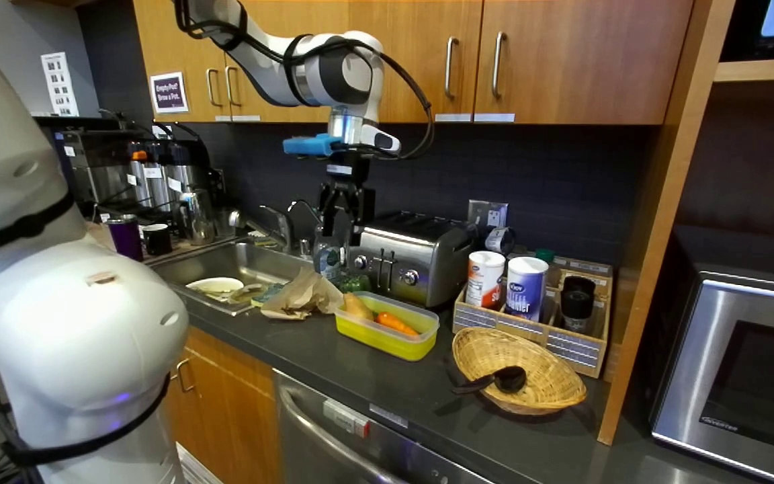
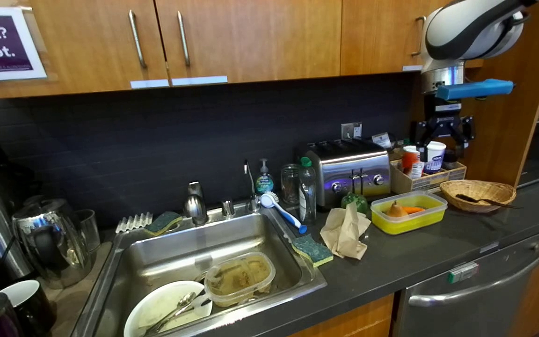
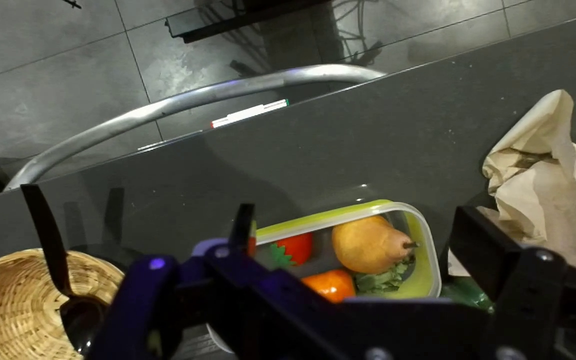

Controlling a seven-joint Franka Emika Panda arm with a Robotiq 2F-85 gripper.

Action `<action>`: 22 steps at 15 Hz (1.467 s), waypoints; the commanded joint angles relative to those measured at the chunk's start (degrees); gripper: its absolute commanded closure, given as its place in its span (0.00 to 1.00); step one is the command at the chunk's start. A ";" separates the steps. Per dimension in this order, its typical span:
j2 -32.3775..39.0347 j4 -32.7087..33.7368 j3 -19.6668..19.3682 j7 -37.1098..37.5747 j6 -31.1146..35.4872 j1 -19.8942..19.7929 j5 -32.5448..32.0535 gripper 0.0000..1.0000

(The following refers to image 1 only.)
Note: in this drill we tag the microwave door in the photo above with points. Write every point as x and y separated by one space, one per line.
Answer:
743 383

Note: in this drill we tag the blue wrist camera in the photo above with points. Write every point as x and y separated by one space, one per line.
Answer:
308 145

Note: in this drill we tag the wicker basket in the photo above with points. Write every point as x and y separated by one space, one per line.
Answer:
548 376

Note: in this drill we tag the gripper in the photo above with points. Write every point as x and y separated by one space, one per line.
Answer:
357 165

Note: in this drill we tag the purple tumbler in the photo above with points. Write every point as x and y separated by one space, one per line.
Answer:
125 238

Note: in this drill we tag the green vegetable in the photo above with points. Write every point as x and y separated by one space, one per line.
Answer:
353 284

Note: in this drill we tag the wooden wall cabinet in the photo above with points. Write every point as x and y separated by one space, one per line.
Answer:
562 60

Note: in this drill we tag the purple sign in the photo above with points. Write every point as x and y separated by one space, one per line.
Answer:
169 93

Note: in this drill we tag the glass carafe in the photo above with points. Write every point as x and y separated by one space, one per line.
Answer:
197 218

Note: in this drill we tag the clear soap bottle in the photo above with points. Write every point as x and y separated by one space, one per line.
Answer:
328 259

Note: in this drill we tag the steel coffee urn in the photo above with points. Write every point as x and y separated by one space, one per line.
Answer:
145 181
185 171

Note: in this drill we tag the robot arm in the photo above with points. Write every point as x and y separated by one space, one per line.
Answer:
71 336

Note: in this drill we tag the orange carrot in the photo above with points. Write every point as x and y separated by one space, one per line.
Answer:
397 324

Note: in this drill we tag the wooden shelf unit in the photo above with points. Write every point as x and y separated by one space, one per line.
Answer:
656 235

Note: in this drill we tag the white plate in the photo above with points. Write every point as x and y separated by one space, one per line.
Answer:
216 286

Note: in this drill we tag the black mug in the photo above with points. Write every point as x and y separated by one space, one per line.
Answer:
157 240

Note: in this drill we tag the white canister red print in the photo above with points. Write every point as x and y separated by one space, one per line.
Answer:
485 279

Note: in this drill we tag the steel sink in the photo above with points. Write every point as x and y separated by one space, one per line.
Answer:
246 265

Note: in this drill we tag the beige potato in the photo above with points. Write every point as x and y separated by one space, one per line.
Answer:
358 307

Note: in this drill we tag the white paper sheet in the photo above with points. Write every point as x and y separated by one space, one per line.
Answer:
60 84

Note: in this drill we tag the steel microwave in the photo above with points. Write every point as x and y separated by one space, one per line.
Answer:
736 376

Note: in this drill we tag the green lid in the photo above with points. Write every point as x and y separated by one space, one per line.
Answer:
545 255

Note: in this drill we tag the steel tap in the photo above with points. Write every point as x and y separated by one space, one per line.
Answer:
278 225

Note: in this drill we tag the green sponge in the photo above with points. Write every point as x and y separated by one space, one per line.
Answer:
267 294

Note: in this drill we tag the black ladle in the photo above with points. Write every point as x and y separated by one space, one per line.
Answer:
508 379

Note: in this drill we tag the coffee machine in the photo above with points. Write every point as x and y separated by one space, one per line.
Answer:
91 161

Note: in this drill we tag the steel dishwasher door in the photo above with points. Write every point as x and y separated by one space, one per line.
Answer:
333 444

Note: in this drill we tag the white canister blue print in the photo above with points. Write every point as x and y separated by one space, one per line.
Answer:
526 289

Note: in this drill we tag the wooden base cabinet door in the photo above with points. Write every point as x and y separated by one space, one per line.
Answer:
226 417

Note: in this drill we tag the steel toaster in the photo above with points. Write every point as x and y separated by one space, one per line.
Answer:
420 262

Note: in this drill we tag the wall cabinet door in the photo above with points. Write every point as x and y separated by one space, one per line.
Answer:
172 47
273 114
420 60
582 60

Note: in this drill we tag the wooden condiment organizer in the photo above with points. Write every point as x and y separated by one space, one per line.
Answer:
562 343

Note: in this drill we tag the yellow-green plastic container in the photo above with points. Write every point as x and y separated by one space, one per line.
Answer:
387 343

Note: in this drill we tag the toaster knob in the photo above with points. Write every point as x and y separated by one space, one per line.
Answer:
410 277

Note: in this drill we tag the toaster lever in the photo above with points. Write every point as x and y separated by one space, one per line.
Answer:
383 269

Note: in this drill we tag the wall socket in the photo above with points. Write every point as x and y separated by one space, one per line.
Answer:
488 214

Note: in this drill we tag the crumpled brown paper bag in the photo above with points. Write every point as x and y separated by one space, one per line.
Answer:
301 296

